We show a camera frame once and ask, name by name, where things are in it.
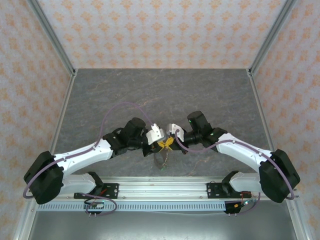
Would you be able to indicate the key bunch with tags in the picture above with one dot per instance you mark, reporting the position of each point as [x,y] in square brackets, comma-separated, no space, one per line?
[157,162]

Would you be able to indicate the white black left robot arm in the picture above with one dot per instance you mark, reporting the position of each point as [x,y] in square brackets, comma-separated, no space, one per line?
[85,155]

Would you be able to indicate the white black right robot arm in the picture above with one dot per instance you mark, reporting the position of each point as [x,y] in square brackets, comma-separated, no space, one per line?
[242,147]

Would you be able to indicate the aluminium table side bar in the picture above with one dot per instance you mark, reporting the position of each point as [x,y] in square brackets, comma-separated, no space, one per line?
[65,100]
[257,100]

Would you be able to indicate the grey metal sheet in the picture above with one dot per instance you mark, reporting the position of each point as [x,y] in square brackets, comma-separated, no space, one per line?
[162,227]

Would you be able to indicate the small controller circuit board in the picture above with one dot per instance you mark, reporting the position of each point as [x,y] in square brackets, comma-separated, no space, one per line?
[93,205]
[243,204]

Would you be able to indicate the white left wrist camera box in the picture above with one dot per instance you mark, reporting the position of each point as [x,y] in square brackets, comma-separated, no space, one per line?
[155,135]

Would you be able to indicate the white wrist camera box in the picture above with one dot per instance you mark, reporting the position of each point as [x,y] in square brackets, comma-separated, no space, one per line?
[155,135]
[175,128]

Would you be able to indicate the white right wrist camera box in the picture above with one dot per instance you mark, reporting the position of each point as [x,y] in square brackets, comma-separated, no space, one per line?
[175,128]

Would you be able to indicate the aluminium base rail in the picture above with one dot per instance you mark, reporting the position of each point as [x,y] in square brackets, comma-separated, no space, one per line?
[162,186]

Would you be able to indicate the aluminium frame post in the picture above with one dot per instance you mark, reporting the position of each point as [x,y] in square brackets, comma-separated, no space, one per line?
[53,37]
[270,37]

